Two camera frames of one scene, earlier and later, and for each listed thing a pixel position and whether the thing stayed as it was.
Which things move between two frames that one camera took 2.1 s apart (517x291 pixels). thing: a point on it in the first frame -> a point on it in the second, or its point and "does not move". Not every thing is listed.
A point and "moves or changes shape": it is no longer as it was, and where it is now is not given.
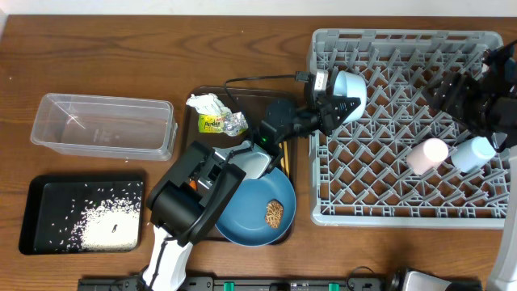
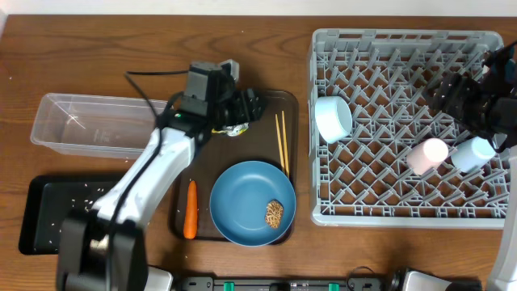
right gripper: x=456 y=89 does not move
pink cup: x=426 y=155 does not move
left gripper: x=327 y=108 -> x=250 y=105
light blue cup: x=472 y=153 does not move
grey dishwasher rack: x=359 y=171 does not move
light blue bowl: x=350 y=85 moves or changes shape
